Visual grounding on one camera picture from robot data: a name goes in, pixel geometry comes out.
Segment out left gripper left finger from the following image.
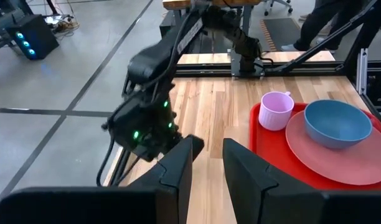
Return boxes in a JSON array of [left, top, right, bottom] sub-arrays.
[[128, 134, 205, 224]]

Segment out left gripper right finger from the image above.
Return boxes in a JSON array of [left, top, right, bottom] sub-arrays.
[[222, 138, 325, 224]]

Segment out lilac plastic mug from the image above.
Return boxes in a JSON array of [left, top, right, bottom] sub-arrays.
[[258, 91, 295, 132]]

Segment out pink plastic plate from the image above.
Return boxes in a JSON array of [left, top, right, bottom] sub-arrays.
[[285, 110, 381, 187]]

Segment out blue plastic bowl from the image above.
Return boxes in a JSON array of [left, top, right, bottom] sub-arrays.
[[303, 99, 373, 149]]

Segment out red plastic tray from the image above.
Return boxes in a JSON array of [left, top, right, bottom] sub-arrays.
[[248, 102, 381, 191]]

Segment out black computer tower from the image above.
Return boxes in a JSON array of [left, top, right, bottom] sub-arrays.
[[5, 14, 60, 60]]

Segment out black floor mat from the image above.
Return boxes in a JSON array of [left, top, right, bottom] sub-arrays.
[[259, 17, 303, 52]]

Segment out person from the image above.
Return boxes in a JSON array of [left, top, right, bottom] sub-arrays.
[[280, 0, 365, 54]]

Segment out office chair base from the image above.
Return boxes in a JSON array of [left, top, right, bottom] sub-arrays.
[[264, 0, 293, 16]]

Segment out floor cable bundle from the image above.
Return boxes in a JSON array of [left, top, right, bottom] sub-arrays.
[[44, 14, 81, 34]]

